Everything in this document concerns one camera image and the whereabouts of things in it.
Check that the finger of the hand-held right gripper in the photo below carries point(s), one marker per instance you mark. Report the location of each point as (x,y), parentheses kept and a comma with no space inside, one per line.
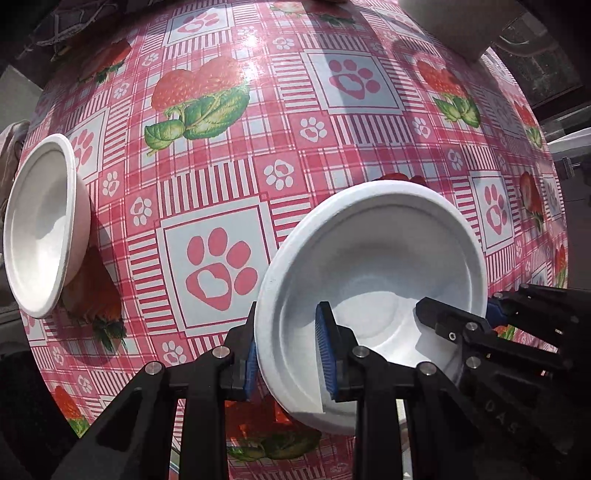
(450,323)
(531,307)

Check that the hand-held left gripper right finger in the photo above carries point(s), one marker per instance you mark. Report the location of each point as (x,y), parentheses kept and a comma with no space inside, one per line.
(325,360)

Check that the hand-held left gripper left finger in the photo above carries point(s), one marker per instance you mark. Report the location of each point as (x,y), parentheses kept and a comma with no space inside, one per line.
(251,364)

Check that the white paper bowl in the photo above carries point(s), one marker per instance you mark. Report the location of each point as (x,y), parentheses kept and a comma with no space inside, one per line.
(41,221)
(369,240)

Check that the pink strawberry paw tablecloth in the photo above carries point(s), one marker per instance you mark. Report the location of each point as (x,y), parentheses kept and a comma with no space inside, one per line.
(277,115)

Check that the beige pitcher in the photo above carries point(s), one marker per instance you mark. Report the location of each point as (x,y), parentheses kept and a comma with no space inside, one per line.
(461,27)

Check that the beige cloth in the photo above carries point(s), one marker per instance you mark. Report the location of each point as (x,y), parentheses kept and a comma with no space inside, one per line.
(11,157)

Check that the dark checked cloth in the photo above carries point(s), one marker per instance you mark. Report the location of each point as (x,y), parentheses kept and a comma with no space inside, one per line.
(60,27)

